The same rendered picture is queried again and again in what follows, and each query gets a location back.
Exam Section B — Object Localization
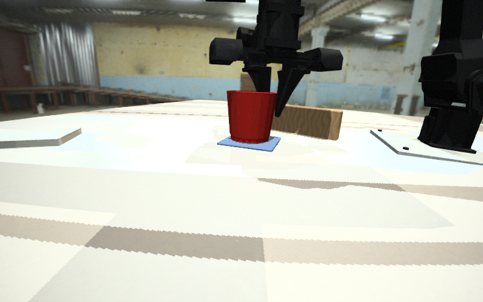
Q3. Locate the red cup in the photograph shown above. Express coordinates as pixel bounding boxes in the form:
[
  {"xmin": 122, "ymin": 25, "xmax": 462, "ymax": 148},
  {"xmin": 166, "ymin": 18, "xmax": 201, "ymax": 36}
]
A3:
[{"xmin": 226, "ymin": 91, "xmax": 277, "ymax": 143}]

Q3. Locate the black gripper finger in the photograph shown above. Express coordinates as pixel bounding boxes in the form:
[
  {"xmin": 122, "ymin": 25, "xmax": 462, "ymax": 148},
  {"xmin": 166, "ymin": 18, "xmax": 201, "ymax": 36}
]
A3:
[
  {"xmin": 275, "ymin": 69, "xmax": 311, "ymax": 117},
  {"xmin": 242, "ymin": 65, "xmax": 272, "ymax": 92}
]

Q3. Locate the brown wooden block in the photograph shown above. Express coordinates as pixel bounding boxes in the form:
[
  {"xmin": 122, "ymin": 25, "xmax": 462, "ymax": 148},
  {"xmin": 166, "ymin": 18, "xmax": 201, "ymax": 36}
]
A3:
[{"xmin": 271, "ymin": 105, "xmax": 343, "ymax": 141}]

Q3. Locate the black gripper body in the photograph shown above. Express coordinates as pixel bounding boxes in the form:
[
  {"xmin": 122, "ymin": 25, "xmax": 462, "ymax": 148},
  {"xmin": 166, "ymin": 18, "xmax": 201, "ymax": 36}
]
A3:
[{"xmin": 209, "ymin": 0, "xmax": 343, "ymax": 72}]

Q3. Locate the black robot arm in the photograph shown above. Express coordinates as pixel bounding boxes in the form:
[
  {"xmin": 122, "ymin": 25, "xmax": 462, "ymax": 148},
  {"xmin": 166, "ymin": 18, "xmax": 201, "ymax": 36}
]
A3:
[{"xmin": 417, "ymin": 0, "xmax": 483, "ymax": 154}]

